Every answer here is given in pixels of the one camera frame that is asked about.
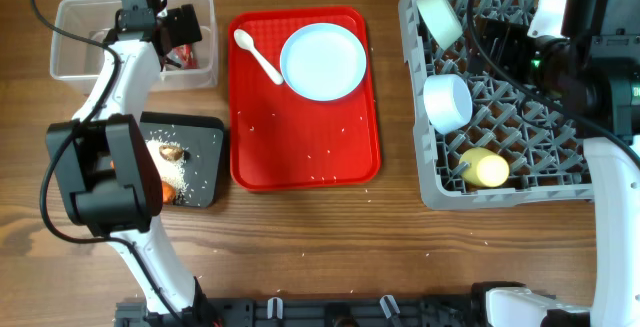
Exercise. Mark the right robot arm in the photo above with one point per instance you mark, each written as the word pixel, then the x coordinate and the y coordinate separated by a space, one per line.
pixel 582 60

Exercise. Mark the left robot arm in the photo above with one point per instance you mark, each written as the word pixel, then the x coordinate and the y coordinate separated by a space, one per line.
pixel 101 184

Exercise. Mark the green bowl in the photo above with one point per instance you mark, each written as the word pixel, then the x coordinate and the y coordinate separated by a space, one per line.
pixel 441 21

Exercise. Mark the brown mushroom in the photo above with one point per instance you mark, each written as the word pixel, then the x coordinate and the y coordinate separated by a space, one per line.
pixel 171 153

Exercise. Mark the white rice pile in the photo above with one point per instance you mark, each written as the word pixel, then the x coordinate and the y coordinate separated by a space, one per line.
pixel 172 173

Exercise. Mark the red snack wrapper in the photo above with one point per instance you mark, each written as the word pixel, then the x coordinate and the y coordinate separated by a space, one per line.
pixel 183 57

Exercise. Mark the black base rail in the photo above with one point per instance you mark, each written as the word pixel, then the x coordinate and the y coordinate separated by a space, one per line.
pixel 429 311

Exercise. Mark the white plastic spoon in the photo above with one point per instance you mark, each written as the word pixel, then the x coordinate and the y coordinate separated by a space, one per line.
pixel 245 41

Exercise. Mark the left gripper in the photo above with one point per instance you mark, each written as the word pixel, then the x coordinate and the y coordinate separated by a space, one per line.
pixel 184 32

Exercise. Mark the red serving tray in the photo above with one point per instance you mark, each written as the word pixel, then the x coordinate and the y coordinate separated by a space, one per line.
pixel 280 140

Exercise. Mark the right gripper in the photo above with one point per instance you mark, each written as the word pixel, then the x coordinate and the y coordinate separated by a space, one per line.
pixel 509 39

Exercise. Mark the black waste tray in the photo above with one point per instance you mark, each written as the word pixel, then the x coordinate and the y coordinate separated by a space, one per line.
pixel 203 140

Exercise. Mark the light blue plate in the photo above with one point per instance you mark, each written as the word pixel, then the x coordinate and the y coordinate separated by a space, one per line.
pixel 323 62

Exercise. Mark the yellow cup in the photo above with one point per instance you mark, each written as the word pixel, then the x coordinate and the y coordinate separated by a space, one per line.
pixel 485 168

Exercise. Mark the orange carrot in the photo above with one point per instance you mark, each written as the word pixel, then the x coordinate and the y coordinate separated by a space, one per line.
pixel 169 193

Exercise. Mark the light blue bowl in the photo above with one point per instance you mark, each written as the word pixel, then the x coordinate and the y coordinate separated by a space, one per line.
pixel 448 102

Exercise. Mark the grey dishwasher rack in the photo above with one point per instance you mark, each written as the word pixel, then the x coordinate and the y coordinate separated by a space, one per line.
pixel 543 149

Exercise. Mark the clear plastic bin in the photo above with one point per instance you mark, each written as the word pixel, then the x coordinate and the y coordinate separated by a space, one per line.
pixel 78 64

